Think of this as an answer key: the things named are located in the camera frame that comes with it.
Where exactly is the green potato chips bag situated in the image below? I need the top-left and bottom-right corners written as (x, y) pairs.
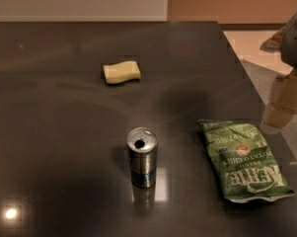
top-left (197, 119), bottom-right (295, 203)

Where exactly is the yellow sponge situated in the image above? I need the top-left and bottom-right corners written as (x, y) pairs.
top-left (104, 61), bottom-right (141, 84)

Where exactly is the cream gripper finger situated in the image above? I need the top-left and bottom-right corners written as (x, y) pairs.
top-left (262, 69), bottom-right (297, 128)

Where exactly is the silver redbull can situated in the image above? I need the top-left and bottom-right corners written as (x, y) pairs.
top-left (126, 127), bottom-right (158, 189)

